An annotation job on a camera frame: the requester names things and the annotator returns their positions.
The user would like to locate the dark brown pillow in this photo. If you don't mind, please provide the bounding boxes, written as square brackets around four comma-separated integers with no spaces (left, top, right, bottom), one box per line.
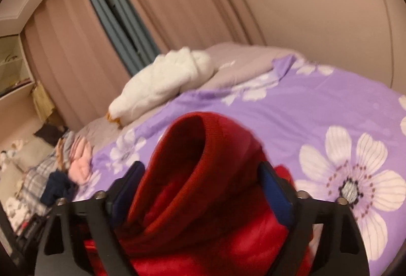
[33,124,69,146]

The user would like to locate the blue curtain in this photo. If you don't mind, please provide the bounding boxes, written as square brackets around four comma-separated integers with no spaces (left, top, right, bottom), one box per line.
[78,0,140,76]
[97,0,160,56]

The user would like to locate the grey bed blanket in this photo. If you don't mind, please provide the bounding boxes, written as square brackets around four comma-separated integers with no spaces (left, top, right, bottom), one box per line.
[76,43,305,150]

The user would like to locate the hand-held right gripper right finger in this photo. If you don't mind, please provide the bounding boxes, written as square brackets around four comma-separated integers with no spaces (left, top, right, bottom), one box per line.
[257,161,370,276]

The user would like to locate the purple floral bed sheet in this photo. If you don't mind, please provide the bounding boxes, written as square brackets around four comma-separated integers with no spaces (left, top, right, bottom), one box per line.
[73,54,406,270]

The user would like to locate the beige headboard cushion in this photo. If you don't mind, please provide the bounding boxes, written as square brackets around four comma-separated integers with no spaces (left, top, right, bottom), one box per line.
[9,136,58,169]

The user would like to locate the white wall shelf cabinet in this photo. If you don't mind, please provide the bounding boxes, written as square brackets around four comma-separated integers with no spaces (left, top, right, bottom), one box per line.
[0,33,35,99]

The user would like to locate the pink folded clothing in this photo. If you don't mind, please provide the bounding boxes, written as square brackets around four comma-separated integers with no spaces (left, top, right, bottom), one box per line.
[68,138,92,184]

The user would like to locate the white clothing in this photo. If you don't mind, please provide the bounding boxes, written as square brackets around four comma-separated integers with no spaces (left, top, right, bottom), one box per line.
[6,197,30,222]

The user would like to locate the white puffy jacket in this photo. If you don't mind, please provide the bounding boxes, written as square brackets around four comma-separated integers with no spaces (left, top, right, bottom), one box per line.
[106,47,213,127]

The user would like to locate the white plush toys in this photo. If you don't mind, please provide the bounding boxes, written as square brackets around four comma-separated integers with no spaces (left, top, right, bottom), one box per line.
[0,139,24,162]

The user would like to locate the red down jacket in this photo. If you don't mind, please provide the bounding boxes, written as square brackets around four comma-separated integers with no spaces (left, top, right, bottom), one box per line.
[84,111,314,276]

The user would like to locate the navy clothing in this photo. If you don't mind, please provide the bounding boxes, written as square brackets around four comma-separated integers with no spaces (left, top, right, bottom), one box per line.
[40,170,78,205]

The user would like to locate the white power cable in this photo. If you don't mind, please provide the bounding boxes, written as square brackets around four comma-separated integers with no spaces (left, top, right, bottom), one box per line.
[367,0,397,92]

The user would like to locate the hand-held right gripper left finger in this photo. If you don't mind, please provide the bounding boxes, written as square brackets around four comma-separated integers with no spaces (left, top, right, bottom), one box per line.
[34,160,146,276]

